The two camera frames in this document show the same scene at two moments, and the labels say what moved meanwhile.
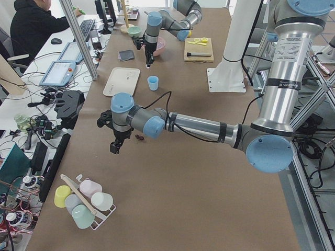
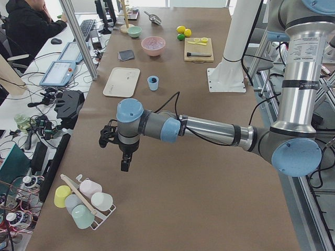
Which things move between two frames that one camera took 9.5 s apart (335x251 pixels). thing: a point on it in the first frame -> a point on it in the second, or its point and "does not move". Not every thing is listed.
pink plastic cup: x=89 y=187 does not move
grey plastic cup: x=71 y=200 does not move
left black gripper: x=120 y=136 -> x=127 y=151
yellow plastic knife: x=203 y=44 does not move
